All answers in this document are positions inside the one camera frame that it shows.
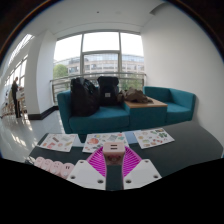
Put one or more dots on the teal side table, wooden top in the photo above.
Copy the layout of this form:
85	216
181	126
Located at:
146	115

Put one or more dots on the sticker sheet with green pictures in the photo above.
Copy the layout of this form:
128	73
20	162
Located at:
153	137

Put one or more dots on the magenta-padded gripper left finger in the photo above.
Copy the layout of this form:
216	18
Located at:
87	175

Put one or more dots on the short teal sofa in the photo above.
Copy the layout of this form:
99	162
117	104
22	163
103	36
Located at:
180	106

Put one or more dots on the pink charger block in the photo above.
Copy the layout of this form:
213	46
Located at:
113	152

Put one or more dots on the brown jacket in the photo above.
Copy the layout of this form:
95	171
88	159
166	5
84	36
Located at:
135	96

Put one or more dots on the person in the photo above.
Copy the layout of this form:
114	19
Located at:
15	96

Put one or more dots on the metal window railing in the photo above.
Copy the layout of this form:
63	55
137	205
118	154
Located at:
63	80

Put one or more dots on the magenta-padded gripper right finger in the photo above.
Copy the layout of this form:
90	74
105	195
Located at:
141	175

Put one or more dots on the black backpack with label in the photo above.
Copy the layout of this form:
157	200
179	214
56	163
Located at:
108	90

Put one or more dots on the sticker sheet with red pictures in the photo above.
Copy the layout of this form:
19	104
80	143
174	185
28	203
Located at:
58	142

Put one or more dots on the long teal sofa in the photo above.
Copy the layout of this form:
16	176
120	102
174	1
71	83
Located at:
100	121

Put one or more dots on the large black backpack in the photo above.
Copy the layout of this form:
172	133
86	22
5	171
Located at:
83	98

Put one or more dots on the sticker sheet with orange pictures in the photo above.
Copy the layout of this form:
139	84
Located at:
100	141

